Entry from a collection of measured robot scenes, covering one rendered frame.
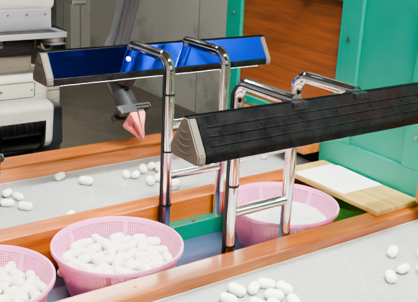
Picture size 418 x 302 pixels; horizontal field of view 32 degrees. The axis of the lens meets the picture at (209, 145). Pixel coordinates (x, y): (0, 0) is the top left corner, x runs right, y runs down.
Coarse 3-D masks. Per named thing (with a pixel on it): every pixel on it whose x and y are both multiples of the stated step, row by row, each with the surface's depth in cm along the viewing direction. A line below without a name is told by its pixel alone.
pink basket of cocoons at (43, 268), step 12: (0, 252) 142; (12, 252) 142; (24, 252) 141; (36, 252) 140; (0, 264) 142; (24, 264) 141; (36, 264) 139; (48, 264) 136; (48, 276) 135; (48, 288) 127; (36, 300) 124
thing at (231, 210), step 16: (240, 80) 135; (304, 80) 142; (320, 80) 138; (336, 80) 136; (240, 96) 136; (272, 96) 126; (288, 96) 124; (240, 160) 141; (288, 160) 150; (288, 176) 150; (288, 192) 152; (224, 208) 143; (240, 208) 145; (256, 208) 147; (288, 208) 153; (224, 224) 144; (288, 224) 154; (224, 240) 146
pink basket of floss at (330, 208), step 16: (240, 192) 178; (256, 192) 181; (272, 192) 182; (320, 192) 178; (320, 208) 177; (336, 208) 170; (240, 224) 165; (256, 224) 160; (272, 224) 158; (304, 224) 158; (320, 224) 160; (240, 240) 169; (256, 240) 164
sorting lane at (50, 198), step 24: (96, 168) 194; (120, 168) 195; (240, 168) 200; (264, 168) 201; (0, 192) 175; (24, 192) 176; (48, 192) 176; (72, 192) 177; (96, 192) 178; (120, 192) 179; (144, 192) 180; (0, 216) 162; (24, 216) 163; (48, 216) 163
